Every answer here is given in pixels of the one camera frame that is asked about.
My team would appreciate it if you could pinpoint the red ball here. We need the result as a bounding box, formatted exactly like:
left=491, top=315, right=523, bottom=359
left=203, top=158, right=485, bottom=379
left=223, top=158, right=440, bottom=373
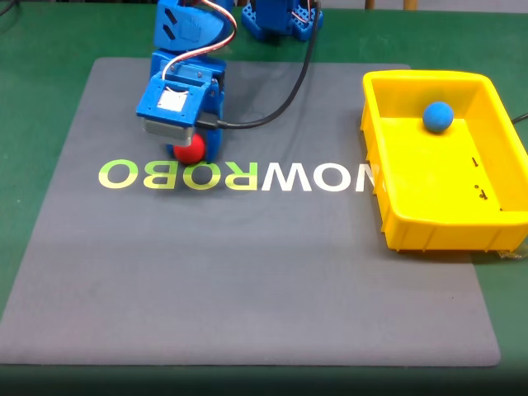
left=172, top=133, right=207, bottom=164

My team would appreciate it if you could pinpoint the yellow plastic bin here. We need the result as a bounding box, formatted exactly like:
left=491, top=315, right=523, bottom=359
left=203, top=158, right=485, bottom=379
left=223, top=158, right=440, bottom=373
left=360, top=69, right=528, bottom=253

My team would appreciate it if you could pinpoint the blue ball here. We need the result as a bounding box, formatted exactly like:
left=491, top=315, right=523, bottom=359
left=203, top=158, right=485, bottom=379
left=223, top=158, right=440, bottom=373
left=422, top=101, right=455, bottom=134

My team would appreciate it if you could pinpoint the grey mat with NOWROBO print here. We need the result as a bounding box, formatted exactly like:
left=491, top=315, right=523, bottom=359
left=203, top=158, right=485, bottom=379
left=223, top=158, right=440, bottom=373
left=0, top=56, right=502, bottom=368

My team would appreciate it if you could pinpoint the clear plastic wrap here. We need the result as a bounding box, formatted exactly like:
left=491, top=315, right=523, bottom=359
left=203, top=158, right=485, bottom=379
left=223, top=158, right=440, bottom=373
left=493, top=246, right=528, bottom=262

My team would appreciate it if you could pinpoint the blue and grey gripper camera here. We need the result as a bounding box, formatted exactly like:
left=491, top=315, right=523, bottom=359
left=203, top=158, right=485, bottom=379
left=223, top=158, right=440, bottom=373
left=135, top=72, right=208, bottom=148

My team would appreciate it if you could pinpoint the white and red servo cable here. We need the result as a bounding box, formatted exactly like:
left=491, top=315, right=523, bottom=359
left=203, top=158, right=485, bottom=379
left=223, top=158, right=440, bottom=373
left=162, top=0, right=238, bottom=82

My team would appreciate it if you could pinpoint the black camera cable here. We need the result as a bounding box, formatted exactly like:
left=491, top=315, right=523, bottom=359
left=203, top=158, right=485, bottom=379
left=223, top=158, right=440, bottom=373
left=196, top=0, right=323, bottom=131

